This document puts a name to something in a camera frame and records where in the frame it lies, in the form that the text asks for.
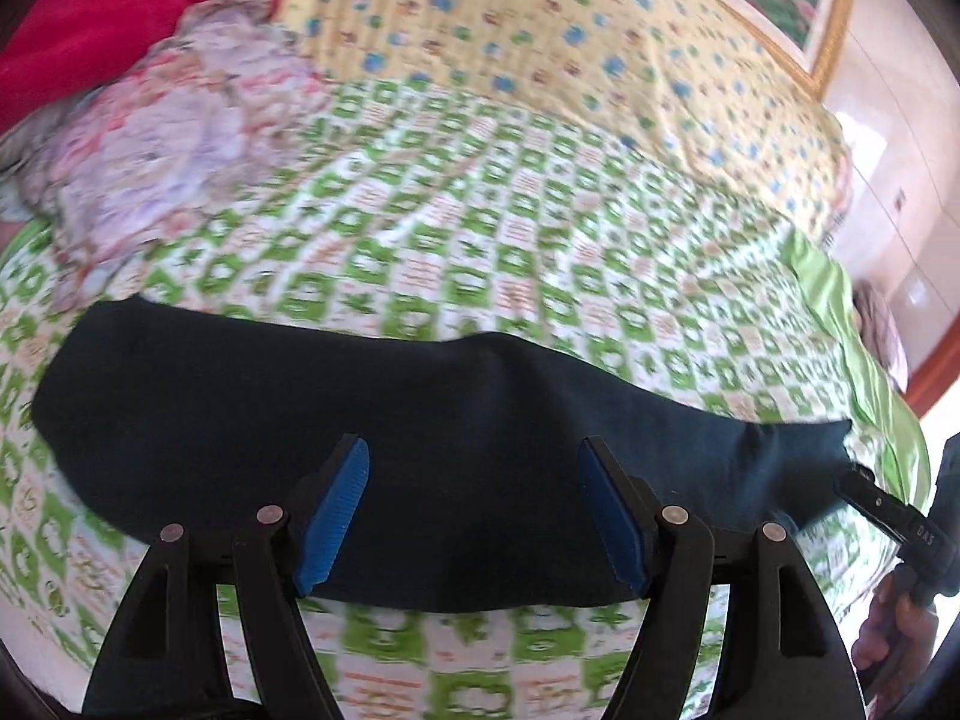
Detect brown wooden bed frame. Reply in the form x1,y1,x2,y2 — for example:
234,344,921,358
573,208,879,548
904,330,960,421

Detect pink floral cloth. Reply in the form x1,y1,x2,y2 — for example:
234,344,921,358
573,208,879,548
0,0,335,312

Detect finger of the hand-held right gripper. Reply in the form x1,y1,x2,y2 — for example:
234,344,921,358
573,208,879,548
834,465,922,543

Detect red cloth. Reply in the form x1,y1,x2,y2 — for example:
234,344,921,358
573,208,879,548
0,0,275,136

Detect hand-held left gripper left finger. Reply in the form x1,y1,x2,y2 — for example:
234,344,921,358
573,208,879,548
81,434,371,720

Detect yellow flowered blanket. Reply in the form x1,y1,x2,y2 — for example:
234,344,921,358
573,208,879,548
251,0,856,245

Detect dark navy pants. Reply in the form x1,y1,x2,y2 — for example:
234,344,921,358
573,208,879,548
31,295,856,607

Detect person's right hand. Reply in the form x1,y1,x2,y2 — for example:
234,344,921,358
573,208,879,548
850,568,938,692

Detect green patterned bed sheet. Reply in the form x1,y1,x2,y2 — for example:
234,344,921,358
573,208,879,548
0,79,931,720

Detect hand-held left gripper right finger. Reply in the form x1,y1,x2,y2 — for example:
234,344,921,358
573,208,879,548
576,435,868,720

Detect pale pink cloth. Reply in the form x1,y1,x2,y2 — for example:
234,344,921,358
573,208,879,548
853,281,910,391

